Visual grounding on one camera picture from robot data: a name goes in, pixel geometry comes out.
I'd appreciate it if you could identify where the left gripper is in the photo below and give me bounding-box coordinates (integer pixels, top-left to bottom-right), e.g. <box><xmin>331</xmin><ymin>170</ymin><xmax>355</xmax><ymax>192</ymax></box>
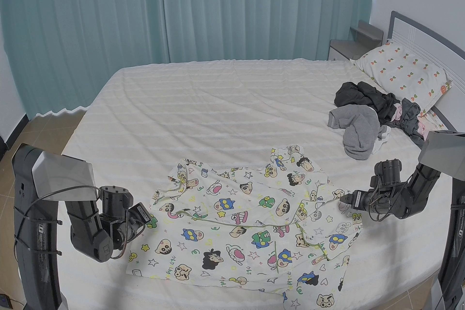
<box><xmin>125</xmin><ymin>202</ymin><xmax>158</xmax><ymax>233</ymax></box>

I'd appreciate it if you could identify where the pile of clothes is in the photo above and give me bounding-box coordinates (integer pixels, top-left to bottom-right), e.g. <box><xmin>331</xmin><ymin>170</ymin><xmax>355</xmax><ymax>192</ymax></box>
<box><xmin>327</xmin><ymin>81</ymin><xmax>442</xmax><ymax>160</ymax></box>

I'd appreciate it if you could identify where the white printed pillow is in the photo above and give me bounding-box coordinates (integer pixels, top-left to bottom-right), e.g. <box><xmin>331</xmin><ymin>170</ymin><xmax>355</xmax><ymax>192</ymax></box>
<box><xmin>354</xmin><ymin>40</ymin><xmax>453</xmax><ymax>116</ymax></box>

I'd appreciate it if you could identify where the black cable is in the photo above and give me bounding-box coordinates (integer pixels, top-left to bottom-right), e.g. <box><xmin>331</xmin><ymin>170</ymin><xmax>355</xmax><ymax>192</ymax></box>
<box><xmin>14</xmin><ymin>185</ymin><xmax>103</xmax><ymax>255</ymax></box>

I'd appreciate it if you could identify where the bed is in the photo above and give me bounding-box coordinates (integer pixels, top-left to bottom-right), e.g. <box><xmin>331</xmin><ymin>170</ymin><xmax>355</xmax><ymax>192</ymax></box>
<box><xmin>58</xmin><ymin>11</ymin><xmax>465</xmax><ymax>310</ymax></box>

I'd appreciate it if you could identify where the grey bedside table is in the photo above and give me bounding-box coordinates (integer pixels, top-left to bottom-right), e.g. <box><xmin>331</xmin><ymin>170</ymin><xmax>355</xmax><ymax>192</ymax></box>
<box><xmin>329</xmin><ymin>20</ymin><xmax>384</xmax><ymax>62</ymax></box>

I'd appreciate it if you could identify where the white printed pyjama top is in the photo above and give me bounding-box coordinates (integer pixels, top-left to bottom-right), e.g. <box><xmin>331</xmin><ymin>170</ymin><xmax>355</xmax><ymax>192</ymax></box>
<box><xmin>125</xmin><ymin>144</ymin><xmax>364</xmax><ymax>309</ymax></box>

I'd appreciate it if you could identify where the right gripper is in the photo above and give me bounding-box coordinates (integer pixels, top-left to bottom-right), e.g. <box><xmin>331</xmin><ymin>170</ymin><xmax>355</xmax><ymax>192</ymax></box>
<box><xmin>349</xmin><ymin>189</ymin><xmax>375</xmax><ymax>212</ymax></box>

